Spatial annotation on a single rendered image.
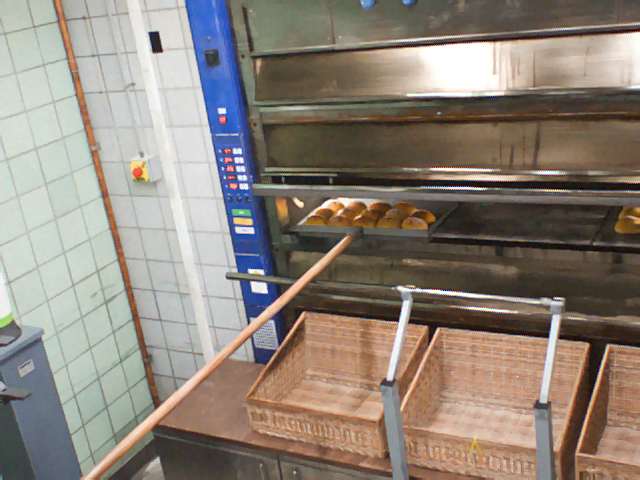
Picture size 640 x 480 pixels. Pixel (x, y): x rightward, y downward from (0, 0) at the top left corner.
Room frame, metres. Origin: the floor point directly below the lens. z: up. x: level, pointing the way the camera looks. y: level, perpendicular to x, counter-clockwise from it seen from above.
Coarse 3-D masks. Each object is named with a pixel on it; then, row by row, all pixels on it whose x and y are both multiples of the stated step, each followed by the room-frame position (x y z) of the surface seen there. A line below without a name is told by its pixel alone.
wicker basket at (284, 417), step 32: (320, 320) 3.02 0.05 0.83; (352, 320) 2.94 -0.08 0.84; (288, 352) 2.93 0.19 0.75; (320, 352) 2.99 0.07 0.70; (352, 352) 2.92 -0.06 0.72; (384, 352) 2.85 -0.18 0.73; (416, 352) 2.67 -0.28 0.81; (256, 384) 2.73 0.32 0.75; (288, 384) 2.90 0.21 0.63; (320, 384) 2.93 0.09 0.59; (352, 384) 2.88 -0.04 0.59; (256, 416) 2.66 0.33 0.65; (288, 416) 2.58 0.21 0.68; (320, 416) 2.51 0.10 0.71; (352, 416) 2.44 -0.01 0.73; (384, 416) 2.43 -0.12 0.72; (352, 448) 2.45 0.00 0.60; (384, 448) 2.40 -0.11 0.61
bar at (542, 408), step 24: (336, 288) 2.57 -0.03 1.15; (360, 288) 2.52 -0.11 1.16; (384, 288) 2.48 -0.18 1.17; (408, 288) 2.44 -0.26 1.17; (408, 312) 2.41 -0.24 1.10; (552, 312) 2.18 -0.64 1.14; (552, 336) 2.14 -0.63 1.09; (552, 360) 2.09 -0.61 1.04; (384, 384) 2.25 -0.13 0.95; (384, 408) 2.25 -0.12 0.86; (552, 456) 2.00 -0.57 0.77
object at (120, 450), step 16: (352, 240) 2.90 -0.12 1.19; (336, 256) 2.78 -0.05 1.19; (272, 304) 2.42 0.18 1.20; (256, 320) 2.33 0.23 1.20; (240, 336) 2.24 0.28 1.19; (224, 352) 2.16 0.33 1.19; (208, 368) 2.09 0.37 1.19; (192, 384) 2.02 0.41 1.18; (176, 400) 1.95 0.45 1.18; (160, 416) 1.89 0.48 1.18; (144, 432) 1.83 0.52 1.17; (128, 448) 1.77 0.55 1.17; (96, 464) 1.70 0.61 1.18; (112, 464) 1.72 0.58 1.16
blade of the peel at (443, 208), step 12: (420, 204) 3.19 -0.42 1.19; (432, 204) 3.17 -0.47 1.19; (444, 204) 3.15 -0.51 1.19; (456, 204) 3.13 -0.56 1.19; (384, 216) 3.13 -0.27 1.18; (444, 216) 3.01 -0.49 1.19; (300, 228) 3.12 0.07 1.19; (312, 228) 3.09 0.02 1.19; (324, 228) 3.07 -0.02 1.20; (336, 228) 3.04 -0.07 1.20; (348, 228) 3.01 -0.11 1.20; (372, 228) 2.96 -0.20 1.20; (384, 228) 2.93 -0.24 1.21; (396, 228) 2.91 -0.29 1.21; (432, 228) 2.89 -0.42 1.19
